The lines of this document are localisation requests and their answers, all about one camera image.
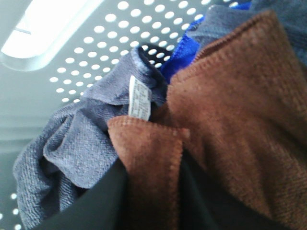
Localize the blue towel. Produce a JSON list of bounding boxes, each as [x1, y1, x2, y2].
[[161, 2, 251, 82]]

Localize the brown microfibre towel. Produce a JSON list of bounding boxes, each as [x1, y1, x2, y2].
[[108, 11, 307, 230]]

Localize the grey-purple towel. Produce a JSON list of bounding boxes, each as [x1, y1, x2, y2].
[[13, 47, 167, 230]]

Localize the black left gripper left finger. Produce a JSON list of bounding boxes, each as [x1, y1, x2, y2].
[[34, 159, 127, 230]]

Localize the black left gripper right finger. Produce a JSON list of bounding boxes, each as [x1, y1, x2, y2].
[[179, 150, 285, 230]]

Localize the grey perforated laundry basket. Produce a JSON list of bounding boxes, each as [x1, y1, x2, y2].
[[0, 0, 240, 230]]

